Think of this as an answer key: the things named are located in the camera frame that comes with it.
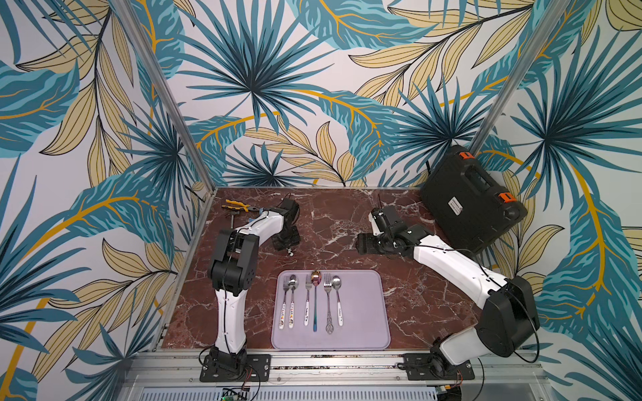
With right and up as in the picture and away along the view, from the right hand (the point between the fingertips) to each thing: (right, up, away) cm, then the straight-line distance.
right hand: (367, 243), depth 85 cm
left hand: (-27, -3, +13) cm, 30 cm away
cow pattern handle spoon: (-28, -5, +12) cm, 31 cm away
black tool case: (+39, +14, +10) cm, 43 cm away
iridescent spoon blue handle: (-18, -13, +5) cm, 23 cm away
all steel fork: (-13, -16, +5) cm, 21 cm away
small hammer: (-54, +11, +24) cm, 60 cm away
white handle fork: (-20, -16, +4) cm, 26 cm away
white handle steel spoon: (-10, -15, +4) cm, 19 cm away
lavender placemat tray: (-12, -22, -1) cm, 26 cm away
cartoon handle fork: (-29, -15, +4) cm, 33 cm away
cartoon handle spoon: (-26, -13, +3) cm, 29 cm away
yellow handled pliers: (-50, +13, +25) cm, 58 cm away
